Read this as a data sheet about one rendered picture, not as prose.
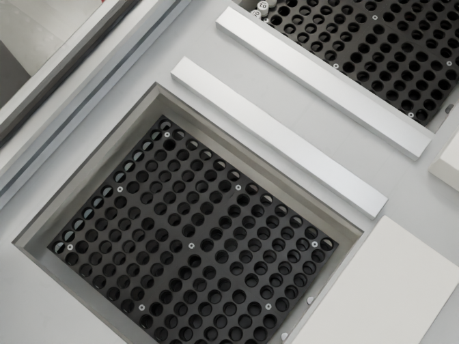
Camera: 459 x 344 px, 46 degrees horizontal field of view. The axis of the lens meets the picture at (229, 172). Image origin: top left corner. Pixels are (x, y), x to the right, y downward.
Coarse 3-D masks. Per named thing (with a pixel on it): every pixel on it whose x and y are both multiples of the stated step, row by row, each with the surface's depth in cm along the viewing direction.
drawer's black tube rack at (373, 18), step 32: (288, 0) 60; (320, 0) 60; (352, 0) 63; (384, 0) 60; (416, 0) 60; (288, 32) 62; (320, 32) 59; (352, 32) 62; (384, 32) 59; (416, 32) 59; (448, 32) 58; (352, 64) 58; (384, 64) 57; (416, 64) 58; (448, 64) 57; (384, 96) 56; (416, 96) 60
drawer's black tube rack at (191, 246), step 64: (128, 192) 54; (192, 192) 54; (256, 192) 54; (64, 256) 53; (128, 256) 52; (192, 256) 53; (256, 256) 52; (320, 256) 55; (192, 320) 53; (256, 320) 50
